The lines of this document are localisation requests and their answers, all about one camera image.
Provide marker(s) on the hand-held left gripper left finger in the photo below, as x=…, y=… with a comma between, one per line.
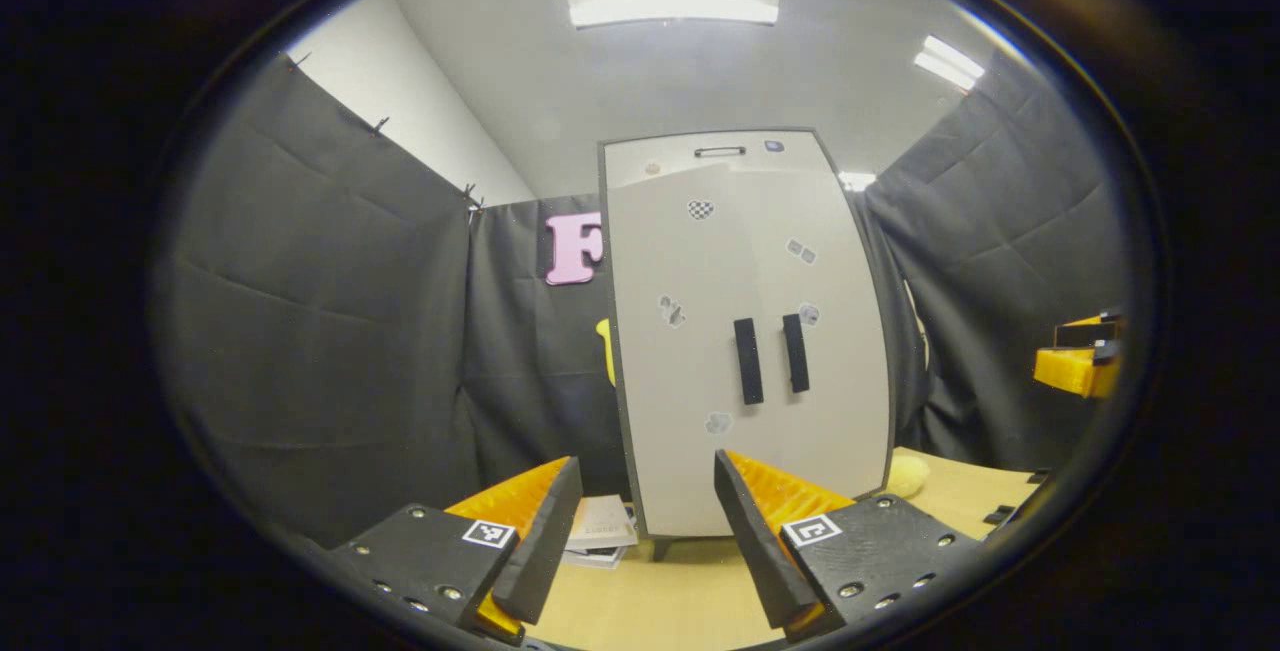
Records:
x=545, y=541

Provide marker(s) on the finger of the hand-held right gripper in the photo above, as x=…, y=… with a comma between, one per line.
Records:
x=1080, y=371

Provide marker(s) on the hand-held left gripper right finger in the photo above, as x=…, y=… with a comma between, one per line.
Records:
x=760, y=551

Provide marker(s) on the grey cabinet door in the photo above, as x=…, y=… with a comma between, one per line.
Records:
x=840, y=381
x=680, y=381

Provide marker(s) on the orange white book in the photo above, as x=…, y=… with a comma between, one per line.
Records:
x=603, y=521

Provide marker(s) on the grey cabinet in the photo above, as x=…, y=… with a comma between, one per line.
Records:
x=660, y=548

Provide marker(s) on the yellow plush toy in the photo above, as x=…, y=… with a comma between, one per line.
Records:
x=908, y=476

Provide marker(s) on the black backdrop cloth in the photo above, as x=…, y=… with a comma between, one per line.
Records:
x=330, y=331

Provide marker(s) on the metal cloth clip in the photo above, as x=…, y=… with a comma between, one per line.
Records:
x=471, y=196
x=298, y=61
x=379, y=124

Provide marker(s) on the grey cabinet drawer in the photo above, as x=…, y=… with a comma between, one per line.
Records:
x=680, y=153

